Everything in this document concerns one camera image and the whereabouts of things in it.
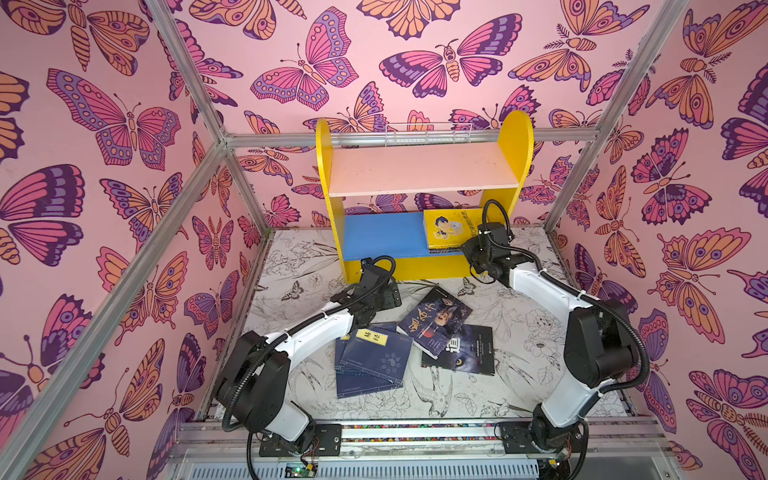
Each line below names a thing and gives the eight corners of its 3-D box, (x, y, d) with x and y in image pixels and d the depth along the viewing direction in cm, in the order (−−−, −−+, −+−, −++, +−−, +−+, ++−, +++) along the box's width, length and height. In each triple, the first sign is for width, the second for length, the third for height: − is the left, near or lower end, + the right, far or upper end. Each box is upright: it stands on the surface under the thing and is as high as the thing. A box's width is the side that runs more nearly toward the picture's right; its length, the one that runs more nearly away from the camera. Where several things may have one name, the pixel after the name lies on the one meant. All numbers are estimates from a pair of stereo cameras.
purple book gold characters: (391, 331, 95) (391, 324, 91) (430, 289, 104) (431, 281, 101) (433, 365, 88) (435, 359, 84) (470, 317, 98) (474, 309, 94)
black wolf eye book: (422, 375, 86) (423, 372, 84) (419, 328, 95) (419, 324, 94) (499, 375, 86) (501, 372, 84) (488, 327, 95) (490, 324, 93)
